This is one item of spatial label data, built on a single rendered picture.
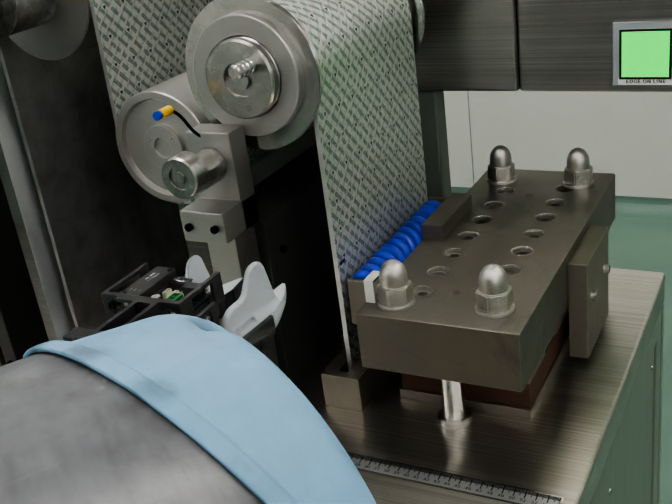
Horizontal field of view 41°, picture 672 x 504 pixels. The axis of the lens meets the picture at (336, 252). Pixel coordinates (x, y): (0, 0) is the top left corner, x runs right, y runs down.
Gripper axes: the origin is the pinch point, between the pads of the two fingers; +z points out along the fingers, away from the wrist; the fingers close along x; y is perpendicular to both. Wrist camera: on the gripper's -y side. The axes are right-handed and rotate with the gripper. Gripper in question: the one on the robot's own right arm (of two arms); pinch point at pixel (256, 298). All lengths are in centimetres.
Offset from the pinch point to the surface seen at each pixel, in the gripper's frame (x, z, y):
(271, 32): 2.3, 12.5, 20.0
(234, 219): 7.0, 8.3, 3.3
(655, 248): 6, 247, -109
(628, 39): -22, 45, 11
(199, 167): 7.7, 5.5, 9.5
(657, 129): 11, 279, -76
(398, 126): -0.4, 31.3, 5.3
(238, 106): 6.5, 11.5, 13.4
